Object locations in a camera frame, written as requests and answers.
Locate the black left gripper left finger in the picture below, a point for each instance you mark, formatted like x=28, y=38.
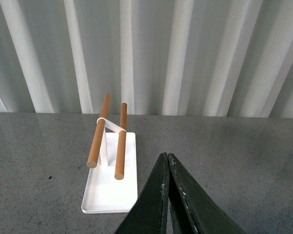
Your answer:
x=149, y=213

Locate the white towel rack with wooden bars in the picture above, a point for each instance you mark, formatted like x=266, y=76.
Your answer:
x=111, y=185

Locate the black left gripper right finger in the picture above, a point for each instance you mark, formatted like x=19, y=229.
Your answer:
x=191, y=208

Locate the white curtain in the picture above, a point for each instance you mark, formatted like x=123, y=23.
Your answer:
x=220, y=58

